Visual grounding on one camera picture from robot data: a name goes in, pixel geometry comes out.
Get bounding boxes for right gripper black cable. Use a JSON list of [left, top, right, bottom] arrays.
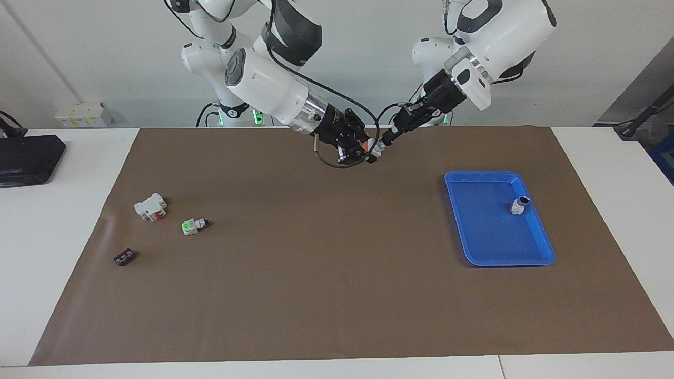
[[265, 0, 381, 169]]

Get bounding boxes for blue crate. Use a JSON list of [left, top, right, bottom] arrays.
[[649, 134, 674, 186]]

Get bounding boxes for left base black cables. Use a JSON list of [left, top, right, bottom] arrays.
[[375, 99, 423, 127]]

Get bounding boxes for white wall power strip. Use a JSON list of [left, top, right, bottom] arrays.
[[54, 102, 113, 128]]

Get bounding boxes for black electronics box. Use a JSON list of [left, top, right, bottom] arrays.
[[0, 135, 67, 188]]

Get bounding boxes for white circuit breaker red lever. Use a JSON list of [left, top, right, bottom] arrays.
[[133, 193, 169, 222]]

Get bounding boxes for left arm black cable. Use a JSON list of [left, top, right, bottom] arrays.
[[440, 0, 528, 86]]

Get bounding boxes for blue plastic tray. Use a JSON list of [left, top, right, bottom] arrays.
[[444, 170, 557, 268]]

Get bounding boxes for brown table mat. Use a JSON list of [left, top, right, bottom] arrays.
[[29, 125, 674, 367]]

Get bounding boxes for black cable behind box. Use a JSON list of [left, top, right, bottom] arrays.
[[0, 109, 28, 139]]

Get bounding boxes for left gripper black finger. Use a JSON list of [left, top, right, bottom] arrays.
[[389, 117, 423, 146], [379, 132, 402, 158]]

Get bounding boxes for right base black cable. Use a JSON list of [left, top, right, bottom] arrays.
[[195, 102, 220, 129]]

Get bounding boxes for black stand pole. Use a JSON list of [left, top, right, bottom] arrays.
[[613, 84, 674, 139]]

